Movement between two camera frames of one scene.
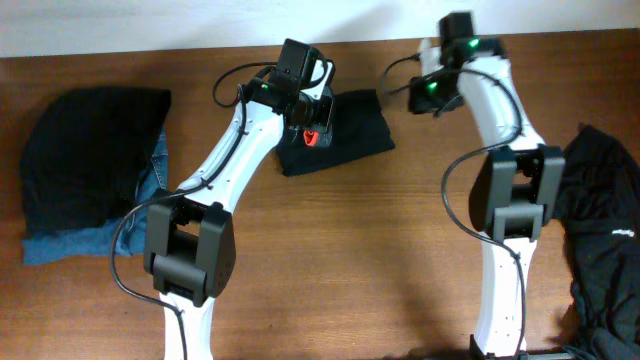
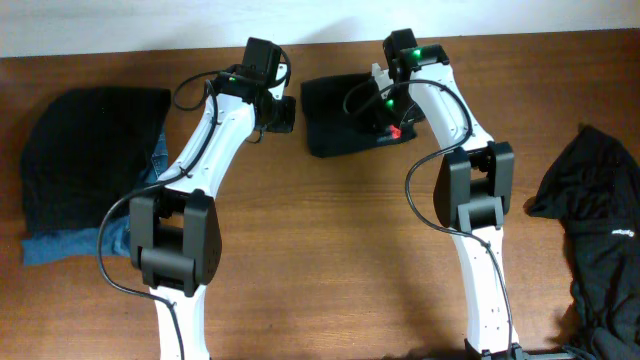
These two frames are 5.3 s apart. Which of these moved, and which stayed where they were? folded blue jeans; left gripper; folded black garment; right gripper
Moved: left gripper; right gripper
Stayed: folded blue jeans; folded black garment
